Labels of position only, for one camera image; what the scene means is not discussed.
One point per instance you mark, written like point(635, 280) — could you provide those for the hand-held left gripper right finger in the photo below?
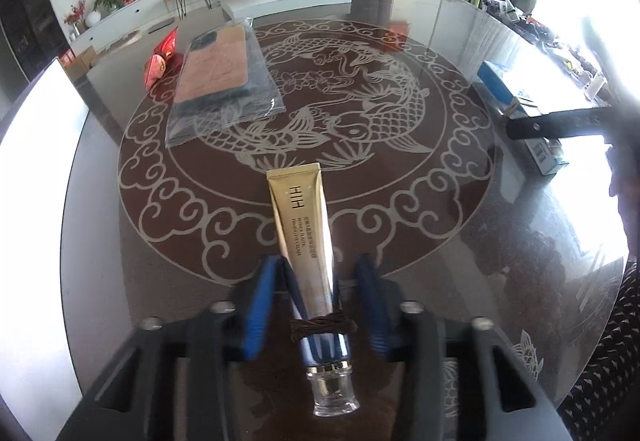
point(375, 306)

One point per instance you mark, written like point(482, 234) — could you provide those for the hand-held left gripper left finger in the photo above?
point(257, 306)

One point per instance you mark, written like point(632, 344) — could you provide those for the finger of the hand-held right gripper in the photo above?
point(550, 123)

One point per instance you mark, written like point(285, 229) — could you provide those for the blue carton box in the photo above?
point(505, 96)

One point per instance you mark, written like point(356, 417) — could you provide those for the gold cream tube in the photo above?
point(300, 231)

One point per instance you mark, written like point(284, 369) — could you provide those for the clutter of small items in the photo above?
point(545, 36)

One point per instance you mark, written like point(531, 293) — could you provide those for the person's patterned dark clothing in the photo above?
point(605, 371)

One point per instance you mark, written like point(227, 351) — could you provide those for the phone case in plastic bag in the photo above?
point(220, 81)

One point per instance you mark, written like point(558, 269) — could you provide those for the white panel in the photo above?
point(35, 221)

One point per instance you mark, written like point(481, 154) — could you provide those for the red packet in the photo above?
point(159, 66)

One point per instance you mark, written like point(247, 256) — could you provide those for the orange boxes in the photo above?
point(77, 63)

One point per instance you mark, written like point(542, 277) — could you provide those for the white television cabinet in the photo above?
point(130, 18)

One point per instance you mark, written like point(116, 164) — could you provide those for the white round vase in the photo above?
point(93, 18)

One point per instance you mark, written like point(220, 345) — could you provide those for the red flowers in vase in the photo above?
point(75, 13)

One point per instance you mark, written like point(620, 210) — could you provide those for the dark display cabinet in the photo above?
point(30, 16)

